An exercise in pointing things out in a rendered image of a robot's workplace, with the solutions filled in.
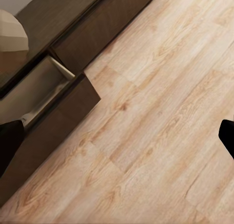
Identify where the pillar candle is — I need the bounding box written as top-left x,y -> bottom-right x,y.
0,9 -> 29,75
20,113 -> 35,127
55,84 -> 66,95

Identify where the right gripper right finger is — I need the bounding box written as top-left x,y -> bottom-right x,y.
218,119 -> 234,159

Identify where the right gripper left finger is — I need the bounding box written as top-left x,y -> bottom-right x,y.
0,120 -> 25,178

